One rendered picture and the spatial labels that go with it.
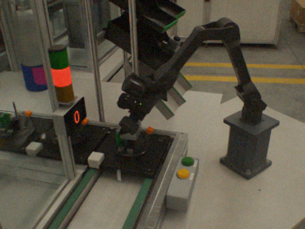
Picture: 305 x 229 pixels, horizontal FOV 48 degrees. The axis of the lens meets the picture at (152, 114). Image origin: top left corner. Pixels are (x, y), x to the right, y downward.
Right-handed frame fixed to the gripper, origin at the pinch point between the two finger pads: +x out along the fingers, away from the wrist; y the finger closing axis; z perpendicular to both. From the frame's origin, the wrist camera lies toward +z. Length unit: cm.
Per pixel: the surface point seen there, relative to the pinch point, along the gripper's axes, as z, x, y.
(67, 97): 19.5, -9.8, 20.6
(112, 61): 27, 49, -108
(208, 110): -31, 4, -55
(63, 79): 23.2, -14.1, 20.9
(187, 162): -24.2, -5.1, 3.1
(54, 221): 0.3, 16.9, 37.0
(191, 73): -44, 103, -296
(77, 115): 14.5, -4.7, 18.4
